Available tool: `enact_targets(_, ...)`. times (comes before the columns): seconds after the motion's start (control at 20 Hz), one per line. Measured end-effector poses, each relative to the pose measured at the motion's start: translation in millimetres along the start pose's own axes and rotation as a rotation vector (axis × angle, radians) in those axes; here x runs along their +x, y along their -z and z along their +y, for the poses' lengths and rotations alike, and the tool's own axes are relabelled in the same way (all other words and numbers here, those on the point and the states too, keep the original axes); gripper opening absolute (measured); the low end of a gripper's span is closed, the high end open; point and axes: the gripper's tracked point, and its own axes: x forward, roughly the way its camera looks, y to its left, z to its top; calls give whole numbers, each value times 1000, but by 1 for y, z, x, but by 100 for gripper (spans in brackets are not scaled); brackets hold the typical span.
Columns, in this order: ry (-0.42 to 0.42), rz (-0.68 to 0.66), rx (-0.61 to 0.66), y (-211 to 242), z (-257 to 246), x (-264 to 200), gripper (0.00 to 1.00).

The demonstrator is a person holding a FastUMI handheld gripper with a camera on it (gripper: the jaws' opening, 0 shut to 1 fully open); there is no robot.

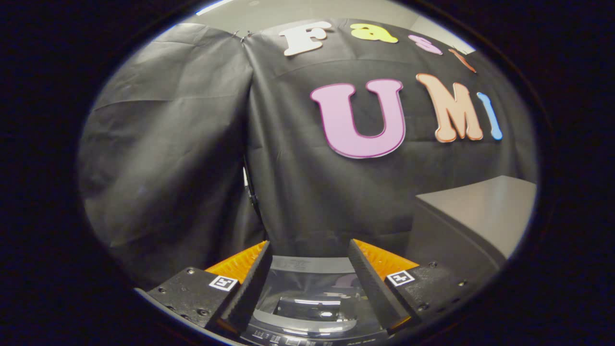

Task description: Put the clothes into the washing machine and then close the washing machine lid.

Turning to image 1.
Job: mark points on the black backdrop cloth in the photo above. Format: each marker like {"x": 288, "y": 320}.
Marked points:
{"x": 298, "y": 182}

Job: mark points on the ceiling light panel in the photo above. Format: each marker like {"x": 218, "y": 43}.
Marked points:
{"x": 214, "y": 6}

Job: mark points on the thin backdrop stand pole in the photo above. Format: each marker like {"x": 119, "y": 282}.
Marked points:
{"x": 251, "y": 192}

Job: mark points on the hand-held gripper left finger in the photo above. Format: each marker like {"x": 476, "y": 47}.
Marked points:
{"x": 250, "y": 283}

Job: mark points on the beige cabinet with grey top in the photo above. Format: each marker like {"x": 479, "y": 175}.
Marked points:
{"x": 480, "y": 206}

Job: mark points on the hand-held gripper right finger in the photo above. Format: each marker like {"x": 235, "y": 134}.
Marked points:
{"x": 370, "y": 283}

